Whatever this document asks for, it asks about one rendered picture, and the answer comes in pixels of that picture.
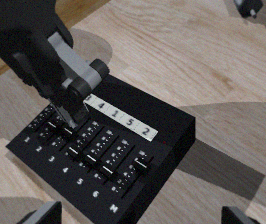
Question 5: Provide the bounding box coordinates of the black lighting desk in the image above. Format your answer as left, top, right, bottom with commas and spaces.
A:
5, 74, 196, 224

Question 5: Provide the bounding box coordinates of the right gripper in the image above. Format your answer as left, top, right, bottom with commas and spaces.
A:
0, 0, 110, 128

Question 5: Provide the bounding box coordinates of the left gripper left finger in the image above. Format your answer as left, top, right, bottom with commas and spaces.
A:
17, 201, 62, 224

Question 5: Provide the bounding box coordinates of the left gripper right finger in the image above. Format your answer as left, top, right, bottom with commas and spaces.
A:
221, 206, 260, 224

